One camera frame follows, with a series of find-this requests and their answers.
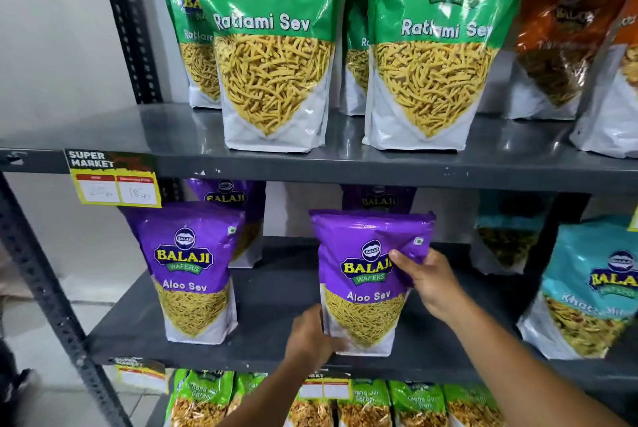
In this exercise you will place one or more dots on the teal snack packet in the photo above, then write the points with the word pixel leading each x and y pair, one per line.
pixel 503 242
pixel 588 302

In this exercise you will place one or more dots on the person's left hand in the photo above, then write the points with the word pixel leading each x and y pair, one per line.
pixel 305 342

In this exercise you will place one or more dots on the person's left forearm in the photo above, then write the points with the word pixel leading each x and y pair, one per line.
pixel 264 399

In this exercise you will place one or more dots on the orange snack packet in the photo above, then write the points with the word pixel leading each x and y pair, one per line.
pixel 558 53
pixel 613 112

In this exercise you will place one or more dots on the grey perforated metal upright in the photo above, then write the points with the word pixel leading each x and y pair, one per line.
pixel 129 33
pixel 45 292

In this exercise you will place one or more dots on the grey metal shelf board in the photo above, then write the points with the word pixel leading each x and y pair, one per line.
pixel 149 142
pixel 279 302

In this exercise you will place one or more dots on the person's right thumb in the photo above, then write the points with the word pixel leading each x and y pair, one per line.
pixel 404 263

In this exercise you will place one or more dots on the person's left thumb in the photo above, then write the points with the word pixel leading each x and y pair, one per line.
pixel 335 346

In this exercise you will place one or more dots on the person's right hand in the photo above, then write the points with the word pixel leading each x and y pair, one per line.
pixel 438 287

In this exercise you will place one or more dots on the large green snack packet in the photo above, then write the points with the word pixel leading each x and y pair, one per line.
pixel 356 63
pixel 197 58
pixel 269 77
pixel 433 82

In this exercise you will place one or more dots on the row of small green packets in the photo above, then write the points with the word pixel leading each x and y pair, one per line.
pixel 364 406

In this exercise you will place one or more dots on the person's right forearm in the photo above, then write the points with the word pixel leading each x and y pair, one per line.
pixel 523 372

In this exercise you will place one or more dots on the yellow price label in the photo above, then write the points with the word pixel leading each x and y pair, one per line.
pixel 142 377
pixel 324 388
pixel 114 187

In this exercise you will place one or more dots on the purple snack packet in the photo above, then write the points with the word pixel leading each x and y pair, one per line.
pixel 379 200
pixel 184 262
pixel 359 262
pixel 251 222

